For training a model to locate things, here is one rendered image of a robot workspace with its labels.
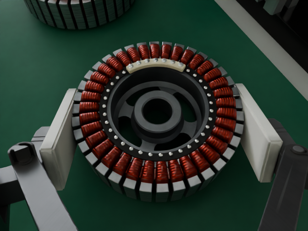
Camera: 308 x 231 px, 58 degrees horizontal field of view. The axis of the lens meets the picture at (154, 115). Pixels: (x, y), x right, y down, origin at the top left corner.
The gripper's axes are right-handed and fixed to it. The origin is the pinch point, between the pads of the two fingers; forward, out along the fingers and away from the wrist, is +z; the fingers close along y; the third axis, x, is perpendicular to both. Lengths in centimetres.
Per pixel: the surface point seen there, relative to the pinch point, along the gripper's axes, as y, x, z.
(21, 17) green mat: -12.3, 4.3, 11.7
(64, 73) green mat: -7.6, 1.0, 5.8
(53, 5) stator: -8.1, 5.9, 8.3
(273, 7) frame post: 10.2, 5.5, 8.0
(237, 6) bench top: 8.7, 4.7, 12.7
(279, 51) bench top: 11.4, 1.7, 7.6
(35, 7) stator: -10.0, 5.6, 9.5
